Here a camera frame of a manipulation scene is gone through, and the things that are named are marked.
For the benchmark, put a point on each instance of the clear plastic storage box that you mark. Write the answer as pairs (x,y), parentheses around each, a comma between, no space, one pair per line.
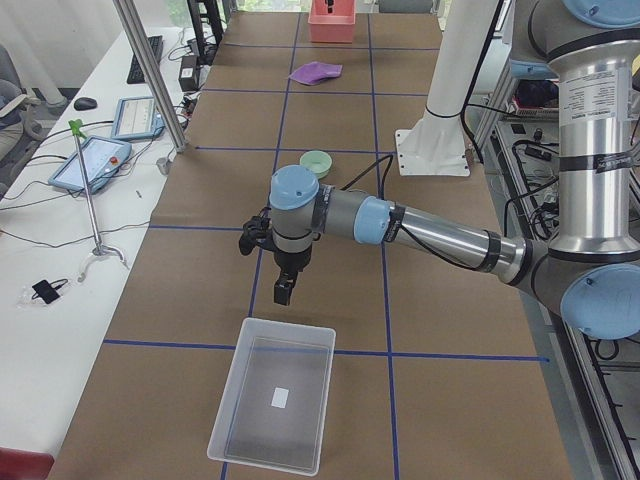
(273,407)

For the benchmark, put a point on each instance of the aluminium frame post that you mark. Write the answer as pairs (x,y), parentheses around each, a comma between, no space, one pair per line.
(141,48)

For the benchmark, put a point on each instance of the small metal cylinder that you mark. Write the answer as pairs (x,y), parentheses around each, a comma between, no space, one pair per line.
(163,165)

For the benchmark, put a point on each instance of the green bowl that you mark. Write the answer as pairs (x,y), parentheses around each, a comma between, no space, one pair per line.
(317,161)

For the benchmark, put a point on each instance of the white label sticker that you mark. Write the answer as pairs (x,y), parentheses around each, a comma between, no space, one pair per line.
(280,397)

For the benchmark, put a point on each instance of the purple microfiber cloth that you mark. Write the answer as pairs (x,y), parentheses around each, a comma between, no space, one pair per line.
(315,72)

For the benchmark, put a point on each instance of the metal reacher grabber tool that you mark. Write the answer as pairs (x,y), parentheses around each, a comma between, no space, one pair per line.
(101,251)

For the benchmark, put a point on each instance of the black power adapter box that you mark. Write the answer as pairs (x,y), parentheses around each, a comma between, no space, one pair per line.
(189,74)

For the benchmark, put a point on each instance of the near teach pendant tablet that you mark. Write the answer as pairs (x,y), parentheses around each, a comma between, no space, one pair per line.
(102,158)

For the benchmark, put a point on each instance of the small black pouch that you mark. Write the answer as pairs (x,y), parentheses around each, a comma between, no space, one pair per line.
(48,291)

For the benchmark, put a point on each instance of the red object at corner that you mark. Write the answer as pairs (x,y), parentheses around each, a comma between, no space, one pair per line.
(20,464)

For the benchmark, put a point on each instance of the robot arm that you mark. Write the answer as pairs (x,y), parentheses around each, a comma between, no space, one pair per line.
(588,273)

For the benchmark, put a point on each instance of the pink plastic bin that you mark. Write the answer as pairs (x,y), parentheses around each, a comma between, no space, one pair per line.
(332,21)

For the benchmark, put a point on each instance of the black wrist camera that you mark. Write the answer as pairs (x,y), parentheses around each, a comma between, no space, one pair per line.
(256,233)

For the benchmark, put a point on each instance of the teach pendant tablet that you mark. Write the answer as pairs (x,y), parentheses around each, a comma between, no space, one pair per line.
(137,118)
(102,158)

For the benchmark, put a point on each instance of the black computer mouse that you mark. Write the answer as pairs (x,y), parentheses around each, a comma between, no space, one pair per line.
(85,104)

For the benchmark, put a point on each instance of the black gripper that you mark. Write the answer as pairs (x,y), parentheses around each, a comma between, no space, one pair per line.
(292,261)

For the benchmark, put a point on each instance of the far teach pendant tablet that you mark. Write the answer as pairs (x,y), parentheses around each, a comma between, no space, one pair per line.
(137,118)

